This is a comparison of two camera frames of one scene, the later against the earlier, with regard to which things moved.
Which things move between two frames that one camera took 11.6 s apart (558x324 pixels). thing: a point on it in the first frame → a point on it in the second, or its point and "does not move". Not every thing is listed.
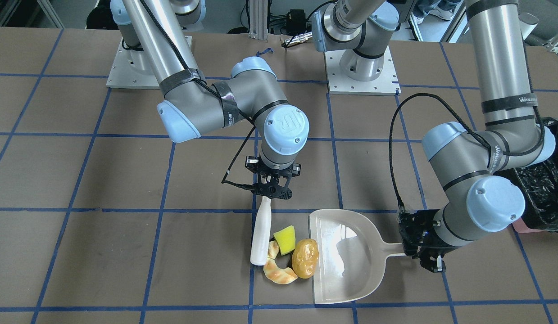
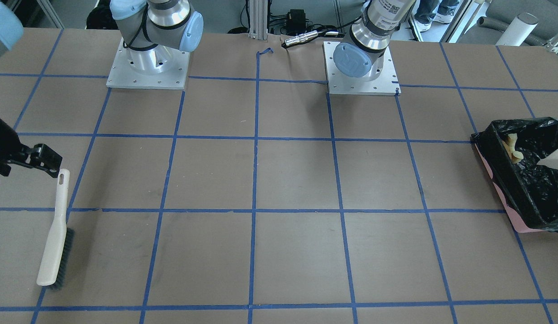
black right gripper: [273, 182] → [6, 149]
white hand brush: [260, 245] → [54, 266]
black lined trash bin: [544, 184] does not move
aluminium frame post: [258, 13] does not move
